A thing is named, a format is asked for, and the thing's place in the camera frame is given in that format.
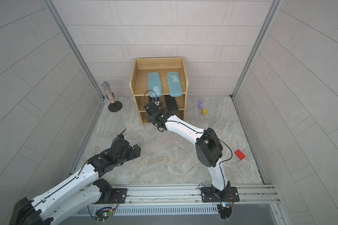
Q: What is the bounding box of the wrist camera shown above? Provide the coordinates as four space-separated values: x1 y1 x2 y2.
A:
154 101 161 107
114 134 124 142

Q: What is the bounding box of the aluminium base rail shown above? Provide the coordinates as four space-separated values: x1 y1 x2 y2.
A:
114 184 280 216

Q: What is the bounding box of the circuit board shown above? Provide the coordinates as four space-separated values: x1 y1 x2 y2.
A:
94 207 114 223
217 202 233 220

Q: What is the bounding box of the purple bunny figurine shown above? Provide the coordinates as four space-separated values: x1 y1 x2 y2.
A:
198 100 204 110

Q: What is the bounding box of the black pencil case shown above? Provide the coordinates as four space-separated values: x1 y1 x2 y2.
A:
148 97 160 102
164 95 179 113

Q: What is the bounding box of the metal corner profile left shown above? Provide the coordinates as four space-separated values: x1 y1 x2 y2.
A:
43 0 104 101

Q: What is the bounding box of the right circuit board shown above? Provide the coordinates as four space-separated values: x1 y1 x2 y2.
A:
217 202 233 220

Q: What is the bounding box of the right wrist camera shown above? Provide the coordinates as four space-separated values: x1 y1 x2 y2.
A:
154 101 161 107

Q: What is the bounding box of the red block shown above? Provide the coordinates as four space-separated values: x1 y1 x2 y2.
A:
234 150 246 160

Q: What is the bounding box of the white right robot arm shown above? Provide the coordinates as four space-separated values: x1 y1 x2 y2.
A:
144 101 240 205

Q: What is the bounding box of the teal pencil case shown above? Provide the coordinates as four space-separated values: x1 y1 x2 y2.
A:
167 72 183 97
147 72 162 97

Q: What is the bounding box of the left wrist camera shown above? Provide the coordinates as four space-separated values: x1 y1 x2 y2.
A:
114 134 124 142

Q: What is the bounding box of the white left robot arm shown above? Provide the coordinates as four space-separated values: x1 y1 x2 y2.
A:
9 139 141 225

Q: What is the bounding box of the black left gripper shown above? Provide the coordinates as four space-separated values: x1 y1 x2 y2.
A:
115 144 144 167

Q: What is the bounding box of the metal corner profile right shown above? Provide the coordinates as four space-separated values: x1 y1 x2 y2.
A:
232 0 282 99

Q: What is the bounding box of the left circuit board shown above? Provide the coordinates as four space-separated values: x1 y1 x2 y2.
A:
94 207 114 223

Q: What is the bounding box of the metal corner profile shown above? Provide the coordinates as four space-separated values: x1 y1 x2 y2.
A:
43 0 104 101
232 0 282 99

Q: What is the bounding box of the wooden three-tier shelf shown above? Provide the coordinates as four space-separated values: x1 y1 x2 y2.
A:
129 57 188 124

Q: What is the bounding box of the toy microphone on stand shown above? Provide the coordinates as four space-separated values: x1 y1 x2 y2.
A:
101 81 123 112

